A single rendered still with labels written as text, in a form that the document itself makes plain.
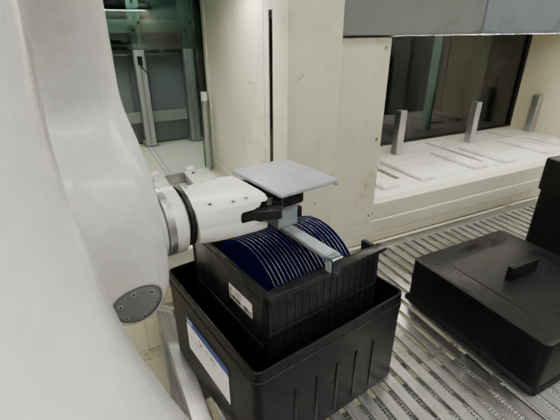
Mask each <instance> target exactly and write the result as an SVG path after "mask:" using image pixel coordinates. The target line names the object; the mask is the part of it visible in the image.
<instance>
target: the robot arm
mask: <svg viewBox="0 0 560 420"><path fill-rule="evenodd" d="M272 197H273V199H272V205H271V206H267V199H268V198H272ZM302 201H303V192H302V193H299V194H296V195H292V196H290V197H285V198H279V197H277V196H275V195H273V194H271V193H270V192H267V191H265V190H264V189H262V188H260V187H258V186H256V185H254V184H252V183H250V182H249V181H247V180H242V179H238V178H236V177H231V176H227V177H218V178H214V179H210V180H207V181H204V182H199V183H195V184H193V185H190V186H186V187H182V188H180V187H179V186H176V187H172V186H170V185H168V184H167V185H162V186H160V185H158V186H154V184H153V180H152V177H151V174H150V172H149V169H148V165H147V163H146V160H145V157H144V156H143V152H142V149H141V148H140V145H139V143H138V140H137V138H136V135H135V133H134V131H133V129H132V126H131V124H130V122H129V121H128V117H127V115H126V113H125V111H124V108H123V104H122V101H121V98H120V95H119V91H118V84H117V79H116V73H115V68H114V64H113V55H112V49H111V44H110V39H109V35H108V25H107V20H106V16H105V11H104V6H103V0H0V420H189V418H188V417H187V416H186V415H185V413H184V412H183V411H182V410H181V408H180V407H179V406H178V405H177V404H176V403H175V402H174V401H173V399H172V398H171V397H170V395H169V394H168V392H167V391H166V390H165V388H164V387H163V385H162V384H161V383H160V382H159V381H158V379H157V378H156V377H155V375H154V374H153V372H152V371H151V370H150V368H149V367H148V365H147V364H146V363H145V362H144V361H143V359H142V357H141V356H140V354H139V352H138V350H137V349H136V347H135V346H134V344H133V342H132V340H131V338H130V337H129V336H128V333H127V332H126V330H125V328H124V327H123V326H128V325H134V324H137V323H141V322H143V321H144V320H146V319H148V318H150V317H151V316H152V315H153V314H154V313H155V312H156V311H157V310H158V309H159V308H160V307H161V305H162V303H163V301H164V299H165V297H166V295H167V292H168V284H169V262H168V257H169V256H172V255H174V254H178V253H182V252H185V251H187V250H188V248H189V246H191V245H193V244H194V243H211V242H216V241H221V240H225V239H229V238H235V237H239V236H242V235H245V234H249V233H254V232H256V231H259V230H262V229H264V228H266V227H267V226H268V222H267V221H266V220H268V219H281V218H282V217H283V215H282V210H283V208H285V207H288V206H291V205H293V204H296V203H301V202H302ZM258 206H260V207H258Z"/></svg>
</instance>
